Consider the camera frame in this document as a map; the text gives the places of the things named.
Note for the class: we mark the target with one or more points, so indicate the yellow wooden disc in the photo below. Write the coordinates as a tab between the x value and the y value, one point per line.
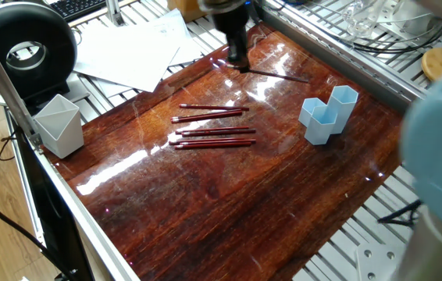
438	64

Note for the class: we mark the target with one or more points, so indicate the grey pentagonal pen holder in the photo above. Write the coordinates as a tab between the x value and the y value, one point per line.
61	136

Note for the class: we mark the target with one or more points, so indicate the silver metal post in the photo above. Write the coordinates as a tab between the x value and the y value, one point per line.
115	12

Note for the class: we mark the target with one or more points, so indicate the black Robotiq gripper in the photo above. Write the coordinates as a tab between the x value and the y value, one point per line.
233	16

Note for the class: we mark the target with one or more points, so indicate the clear plastic container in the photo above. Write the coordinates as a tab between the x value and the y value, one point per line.
365	17

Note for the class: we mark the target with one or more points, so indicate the grey aluminium frame rail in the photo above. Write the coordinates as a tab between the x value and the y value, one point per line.
6	82

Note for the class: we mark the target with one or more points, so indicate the light blue hexagonal pen holder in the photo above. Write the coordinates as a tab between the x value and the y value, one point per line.
319	125

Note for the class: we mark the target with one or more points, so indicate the black keyboard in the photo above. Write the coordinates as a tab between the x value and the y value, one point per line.
80	8

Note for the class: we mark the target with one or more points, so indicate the dark red pen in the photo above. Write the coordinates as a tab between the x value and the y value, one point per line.
213	140
279	76
217	144
213	107
217	131
205	116

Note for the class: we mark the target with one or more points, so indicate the brown wood-grain board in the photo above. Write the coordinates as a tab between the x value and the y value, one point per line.
229	203

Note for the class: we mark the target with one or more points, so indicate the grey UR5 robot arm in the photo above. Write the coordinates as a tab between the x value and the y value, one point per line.
440	148

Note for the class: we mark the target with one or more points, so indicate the small white paper sheet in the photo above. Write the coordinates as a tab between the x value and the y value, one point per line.
166	31

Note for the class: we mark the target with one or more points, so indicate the small tan box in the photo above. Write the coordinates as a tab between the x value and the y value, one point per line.
186	8

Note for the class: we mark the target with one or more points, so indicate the large white paper sheet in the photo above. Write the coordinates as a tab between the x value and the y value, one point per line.
127	55

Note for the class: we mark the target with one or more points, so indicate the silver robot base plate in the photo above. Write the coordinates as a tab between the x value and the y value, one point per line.
377	265

